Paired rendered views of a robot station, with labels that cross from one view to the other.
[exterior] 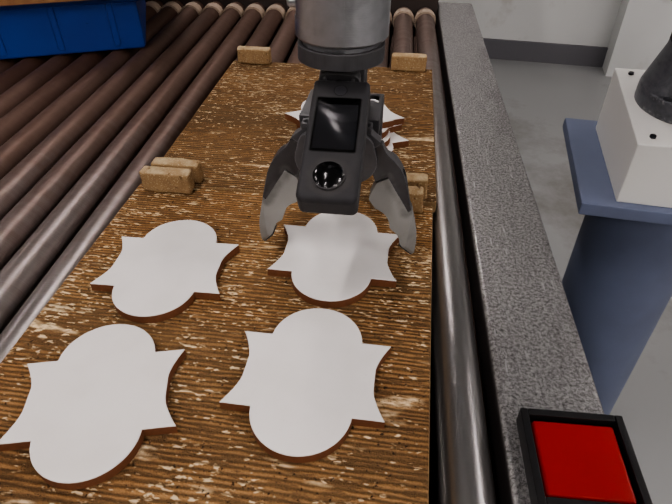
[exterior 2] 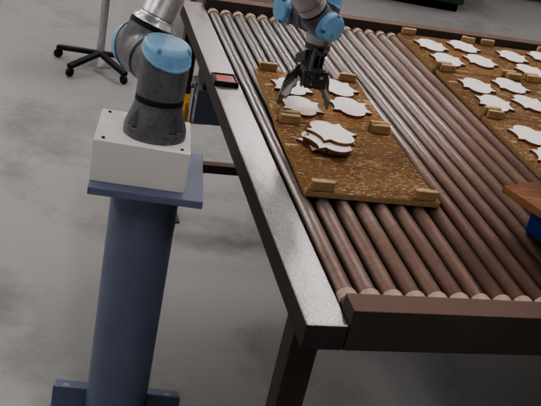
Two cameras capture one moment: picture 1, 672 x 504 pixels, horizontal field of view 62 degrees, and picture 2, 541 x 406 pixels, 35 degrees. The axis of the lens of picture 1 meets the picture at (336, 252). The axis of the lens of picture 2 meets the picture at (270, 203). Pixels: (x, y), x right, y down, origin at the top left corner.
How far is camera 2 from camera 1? 278 cm
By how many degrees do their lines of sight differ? 110
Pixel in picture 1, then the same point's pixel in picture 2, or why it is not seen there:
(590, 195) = (197, 156)
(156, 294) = (344, 100)
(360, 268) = (291, 101)
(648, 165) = not seen: hidden behind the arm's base
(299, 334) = (299, 90)
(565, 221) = not seen: outside the picture
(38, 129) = (481, 171)
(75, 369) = (346, 90)
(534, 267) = (233, 111)
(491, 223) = (249, 123)
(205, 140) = (389, 148)
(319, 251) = (306, 105)
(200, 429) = not seen: hidden behind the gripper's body
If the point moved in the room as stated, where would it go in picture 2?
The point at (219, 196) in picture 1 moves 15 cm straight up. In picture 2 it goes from (357, 126) to (369, 77)
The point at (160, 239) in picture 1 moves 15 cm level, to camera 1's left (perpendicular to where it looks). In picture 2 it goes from (359, 111) to (403, 114)
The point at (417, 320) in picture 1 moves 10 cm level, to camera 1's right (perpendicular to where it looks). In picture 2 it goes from (269, 94) to (237, 92)
